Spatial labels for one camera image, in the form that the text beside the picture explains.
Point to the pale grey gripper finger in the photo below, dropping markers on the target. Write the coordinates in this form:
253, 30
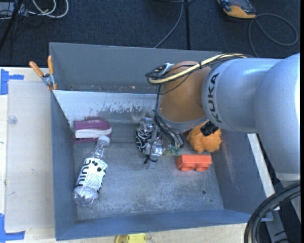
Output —
153, 163
146, 159

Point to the grey metal bin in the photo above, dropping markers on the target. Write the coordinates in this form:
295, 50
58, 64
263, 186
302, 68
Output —
147, 186

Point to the orange toy building block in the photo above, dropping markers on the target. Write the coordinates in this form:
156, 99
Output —
193, 161

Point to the orange bumpy toy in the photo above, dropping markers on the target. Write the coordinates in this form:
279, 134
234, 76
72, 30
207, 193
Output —
205, 143

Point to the purple and white stapler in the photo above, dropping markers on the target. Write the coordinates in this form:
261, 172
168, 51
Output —
92, 129

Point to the clear plastic bottle white label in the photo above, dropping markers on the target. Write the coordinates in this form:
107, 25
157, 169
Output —
91, 176

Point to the pale wood flat board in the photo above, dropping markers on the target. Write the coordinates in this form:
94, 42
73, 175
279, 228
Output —
28, 161

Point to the small clear ball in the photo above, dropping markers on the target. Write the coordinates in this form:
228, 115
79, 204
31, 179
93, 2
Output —
11, 120

